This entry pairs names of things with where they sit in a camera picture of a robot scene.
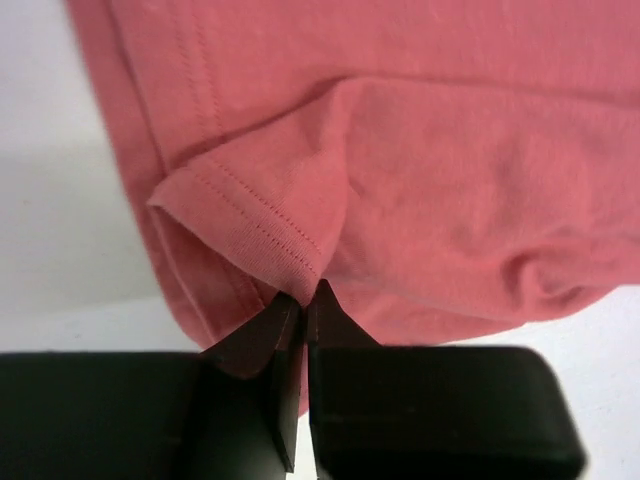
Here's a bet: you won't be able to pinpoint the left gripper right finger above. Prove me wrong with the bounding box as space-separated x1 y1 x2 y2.
306 281 587 479

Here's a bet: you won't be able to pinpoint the salmon pink t shirt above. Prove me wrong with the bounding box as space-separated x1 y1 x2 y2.
64 0 640 351

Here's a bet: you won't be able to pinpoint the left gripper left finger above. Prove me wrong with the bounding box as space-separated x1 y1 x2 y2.
1 294 301 479

